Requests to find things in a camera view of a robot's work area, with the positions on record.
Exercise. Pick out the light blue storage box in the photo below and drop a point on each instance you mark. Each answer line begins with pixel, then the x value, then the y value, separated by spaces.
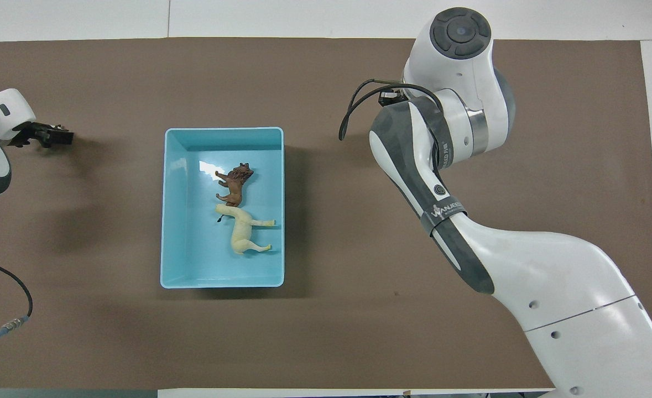
pixel 193 249

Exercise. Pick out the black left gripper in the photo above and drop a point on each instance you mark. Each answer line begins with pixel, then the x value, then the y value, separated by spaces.
pixel 27 134

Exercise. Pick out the brown lion toy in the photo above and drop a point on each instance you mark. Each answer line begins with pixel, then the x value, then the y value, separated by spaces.
pixel 235 188

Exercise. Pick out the cream horse toy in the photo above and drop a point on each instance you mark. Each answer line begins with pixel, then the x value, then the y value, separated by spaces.
pixel 241 229

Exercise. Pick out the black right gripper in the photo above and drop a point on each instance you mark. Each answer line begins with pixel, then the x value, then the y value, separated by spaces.
pixel 389 99

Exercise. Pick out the brown table mat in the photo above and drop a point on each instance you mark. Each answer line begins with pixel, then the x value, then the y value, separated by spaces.
pixel 110 331

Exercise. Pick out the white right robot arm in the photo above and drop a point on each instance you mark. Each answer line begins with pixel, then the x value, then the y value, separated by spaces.
pixel 525 265

